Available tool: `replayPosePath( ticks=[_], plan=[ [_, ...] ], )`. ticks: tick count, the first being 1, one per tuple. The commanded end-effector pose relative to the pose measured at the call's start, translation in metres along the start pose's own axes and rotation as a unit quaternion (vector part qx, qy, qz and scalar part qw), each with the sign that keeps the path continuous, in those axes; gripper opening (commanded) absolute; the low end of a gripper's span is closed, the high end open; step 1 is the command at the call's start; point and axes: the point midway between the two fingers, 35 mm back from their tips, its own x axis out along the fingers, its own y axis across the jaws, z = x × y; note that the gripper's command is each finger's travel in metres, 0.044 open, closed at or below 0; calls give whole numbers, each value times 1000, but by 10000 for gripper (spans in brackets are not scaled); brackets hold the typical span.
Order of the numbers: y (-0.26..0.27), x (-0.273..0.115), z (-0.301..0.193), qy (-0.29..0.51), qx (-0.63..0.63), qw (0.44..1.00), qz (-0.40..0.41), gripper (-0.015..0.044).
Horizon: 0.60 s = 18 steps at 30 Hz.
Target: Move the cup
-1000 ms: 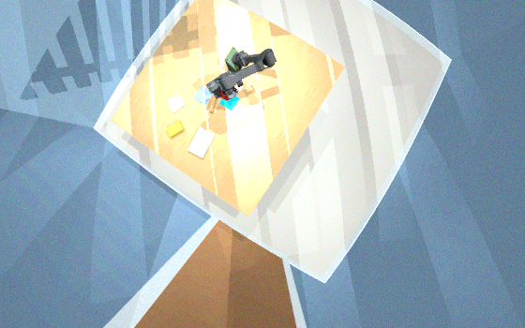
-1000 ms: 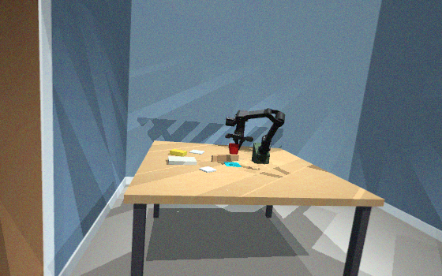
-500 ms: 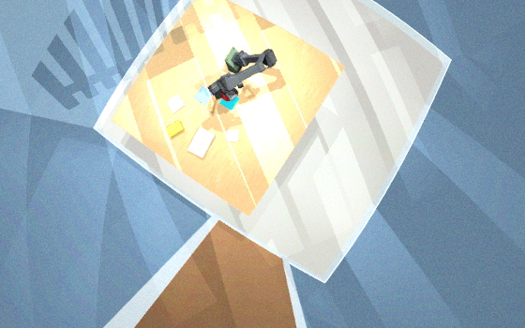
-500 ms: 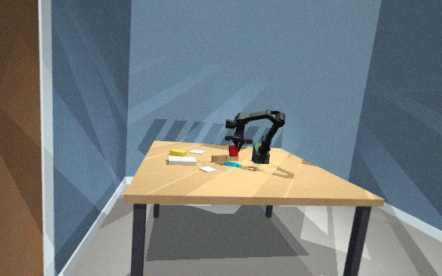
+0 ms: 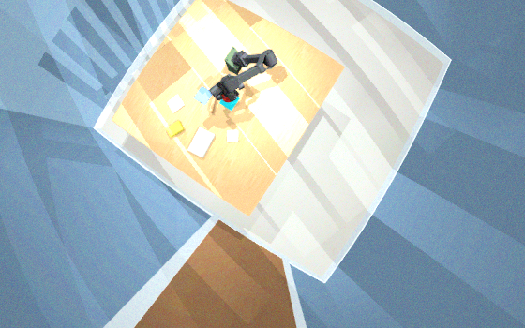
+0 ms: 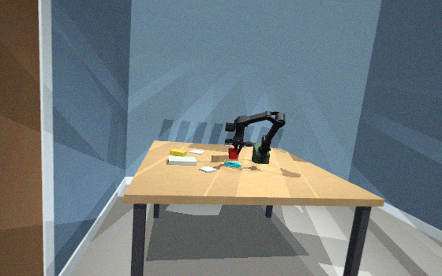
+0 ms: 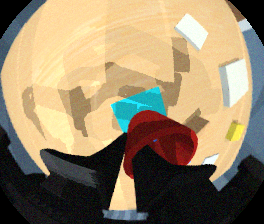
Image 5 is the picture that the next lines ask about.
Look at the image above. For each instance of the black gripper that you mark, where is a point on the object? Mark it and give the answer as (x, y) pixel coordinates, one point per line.
(220, 97)

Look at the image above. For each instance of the yellow block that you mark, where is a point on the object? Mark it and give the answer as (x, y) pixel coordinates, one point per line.
(175, 129)

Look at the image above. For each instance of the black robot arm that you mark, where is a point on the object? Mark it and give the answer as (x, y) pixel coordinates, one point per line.
(229, 83)

